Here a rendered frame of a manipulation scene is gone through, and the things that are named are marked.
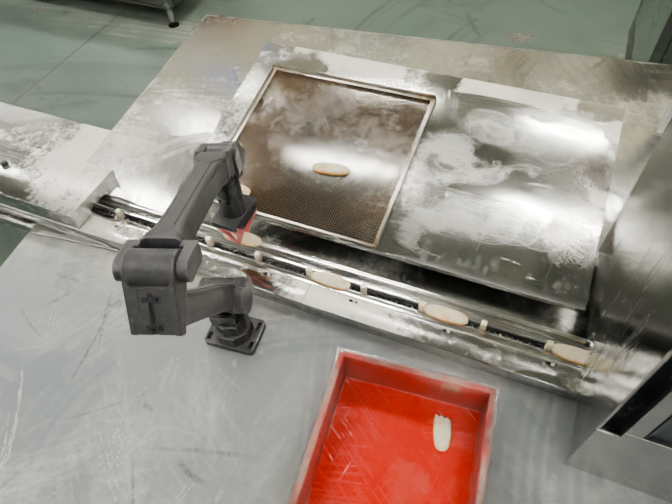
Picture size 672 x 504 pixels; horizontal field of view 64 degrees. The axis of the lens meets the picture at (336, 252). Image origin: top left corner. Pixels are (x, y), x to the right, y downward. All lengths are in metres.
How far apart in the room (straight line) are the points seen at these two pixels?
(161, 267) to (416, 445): 0.63
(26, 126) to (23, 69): 2.09
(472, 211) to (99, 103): 2.66
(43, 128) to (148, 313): 1.29
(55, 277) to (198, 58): 0.98
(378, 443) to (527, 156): 0.80
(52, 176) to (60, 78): 2.30
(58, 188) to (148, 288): 0.84
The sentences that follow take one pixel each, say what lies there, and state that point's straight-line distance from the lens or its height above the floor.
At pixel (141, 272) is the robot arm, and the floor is 1.31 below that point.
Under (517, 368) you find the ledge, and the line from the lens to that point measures 1.19.
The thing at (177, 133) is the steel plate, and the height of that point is 0.82.
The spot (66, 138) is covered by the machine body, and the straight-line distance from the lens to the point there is 1.95.
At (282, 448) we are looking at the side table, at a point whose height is 0.82.
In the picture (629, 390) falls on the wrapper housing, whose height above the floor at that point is 1.15.
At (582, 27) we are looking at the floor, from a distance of 4.01.
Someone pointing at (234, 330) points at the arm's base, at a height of 0.89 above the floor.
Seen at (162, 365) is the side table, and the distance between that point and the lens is 1.29.
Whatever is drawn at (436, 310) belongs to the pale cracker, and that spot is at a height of 0.86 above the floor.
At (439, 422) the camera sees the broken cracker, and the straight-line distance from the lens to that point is 1.15.
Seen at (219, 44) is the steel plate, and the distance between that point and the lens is 2.18.
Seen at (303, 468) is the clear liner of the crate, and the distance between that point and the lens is 1.02.
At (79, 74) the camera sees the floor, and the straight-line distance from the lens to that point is 3.90.
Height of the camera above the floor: 1.90
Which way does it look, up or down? 52 degrees down
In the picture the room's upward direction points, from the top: 5 degrees counter-clockwise
